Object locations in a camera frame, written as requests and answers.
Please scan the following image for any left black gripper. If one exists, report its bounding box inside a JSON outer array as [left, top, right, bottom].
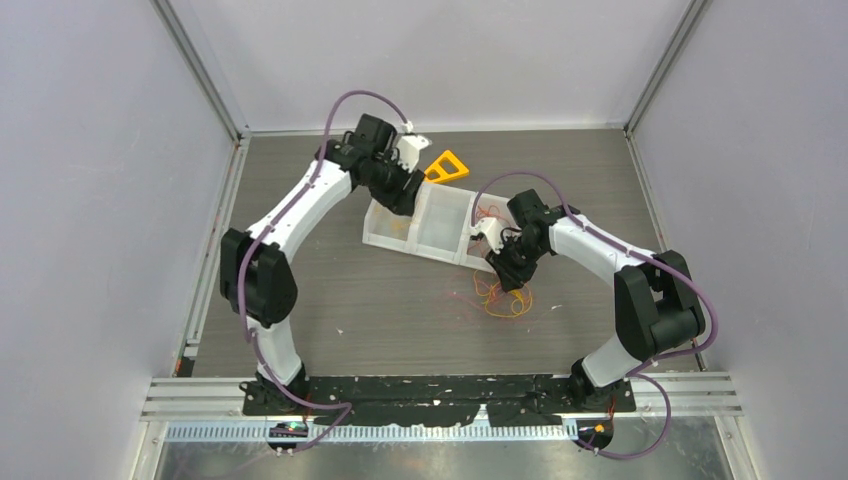
[[362, 152, 424, 216]]

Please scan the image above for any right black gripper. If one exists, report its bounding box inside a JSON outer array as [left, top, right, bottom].
[[486, 234, 548, 293]]

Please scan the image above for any pink cable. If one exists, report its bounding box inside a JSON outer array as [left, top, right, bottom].
[[447, 278, 492, 319]]

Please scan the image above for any yellow cable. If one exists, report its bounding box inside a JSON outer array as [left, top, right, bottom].
[[471, 268, 534, 319], [377, 205, 415, 240]]

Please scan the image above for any dark red-orange cable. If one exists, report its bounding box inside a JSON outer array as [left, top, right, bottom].
[[474, 202, 518, 253]]

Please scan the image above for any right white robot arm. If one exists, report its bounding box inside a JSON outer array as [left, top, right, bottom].
[[471, 189, 707, 411]]

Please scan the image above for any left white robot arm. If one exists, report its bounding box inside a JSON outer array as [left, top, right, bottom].
[[219, 114, 431, 414]]

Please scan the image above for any white three-compartment tray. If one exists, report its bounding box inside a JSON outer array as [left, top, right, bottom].
[[362, 182, 516, 272]]

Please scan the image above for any yellow triangular plastic piece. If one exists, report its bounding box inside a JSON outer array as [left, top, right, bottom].
[[425, 150, 470, 184]]

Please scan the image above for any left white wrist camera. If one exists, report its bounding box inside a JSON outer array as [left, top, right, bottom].
[[396, 121, 432, 173]]

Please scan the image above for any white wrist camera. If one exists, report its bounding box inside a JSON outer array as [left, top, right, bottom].
[[469, 217, 508, 257], [396, 121, 432, 173]]

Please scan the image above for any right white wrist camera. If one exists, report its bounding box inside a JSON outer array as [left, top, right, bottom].
[[469, 217, 508, 257]]

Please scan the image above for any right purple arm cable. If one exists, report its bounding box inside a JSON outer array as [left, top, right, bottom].
[[468, 172, 719, 461]]

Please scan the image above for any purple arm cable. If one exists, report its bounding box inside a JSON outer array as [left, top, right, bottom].
[[237, 89, 415, 452], [468, 172, 719, 461]]

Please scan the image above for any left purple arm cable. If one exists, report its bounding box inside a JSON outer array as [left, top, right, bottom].
[[237, 89, 415, 452]]

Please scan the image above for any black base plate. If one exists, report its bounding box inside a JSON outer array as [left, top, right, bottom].
[[239, 374, 636, 427]]

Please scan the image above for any white slotted cable duct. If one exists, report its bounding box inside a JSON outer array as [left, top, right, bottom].
[[165, 419, 579, 444]]

